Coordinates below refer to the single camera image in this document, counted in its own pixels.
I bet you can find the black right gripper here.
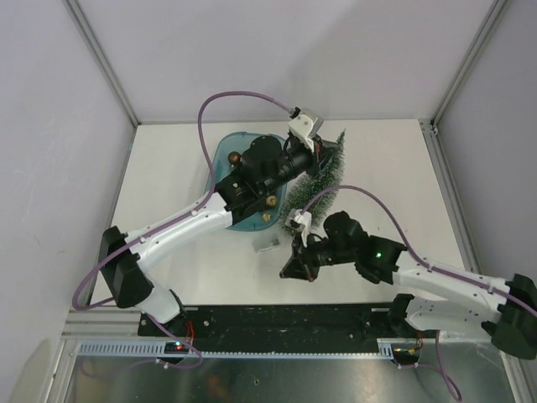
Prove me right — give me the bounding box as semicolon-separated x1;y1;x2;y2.
280;229;357;282

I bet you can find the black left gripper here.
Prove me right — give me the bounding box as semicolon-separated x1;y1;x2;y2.
260;134;339;196

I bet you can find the small green christmas tree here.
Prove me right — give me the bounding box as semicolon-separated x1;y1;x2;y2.
280;130;346;237

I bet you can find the clear battery box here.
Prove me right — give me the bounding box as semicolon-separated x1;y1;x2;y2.
253;236;280;253

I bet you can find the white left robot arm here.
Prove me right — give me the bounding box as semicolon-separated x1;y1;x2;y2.
100;135;339;336

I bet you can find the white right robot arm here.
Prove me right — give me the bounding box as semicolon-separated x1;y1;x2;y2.
279;210;536;360

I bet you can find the teal plastic tray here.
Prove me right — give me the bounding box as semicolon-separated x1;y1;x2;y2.
212;132;287;232

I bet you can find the gold glitter bauble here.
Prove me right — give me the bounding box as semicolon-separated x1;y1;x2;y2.
266;195;278;209

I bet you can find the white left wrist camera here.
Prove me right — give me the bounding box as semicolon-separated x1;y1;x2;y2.
288;107;324;153

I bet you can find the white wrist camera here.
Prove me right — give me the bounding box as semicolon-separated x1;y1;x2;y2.
284;209;312;247
288;107;324;153

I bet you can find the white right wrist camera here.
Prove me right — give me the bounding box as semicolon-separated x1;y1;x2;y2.
284;209;312;247

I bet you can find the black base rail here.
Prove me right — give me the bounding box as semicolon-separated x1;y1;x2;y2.
138;293;440;352

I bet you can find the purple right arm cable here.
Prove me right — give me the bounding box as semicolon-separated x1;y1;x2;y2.
300;184;537;400

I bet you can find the grey slotted cable duct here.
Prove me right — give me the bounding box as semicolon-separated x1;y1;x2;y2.
77;339;411;360

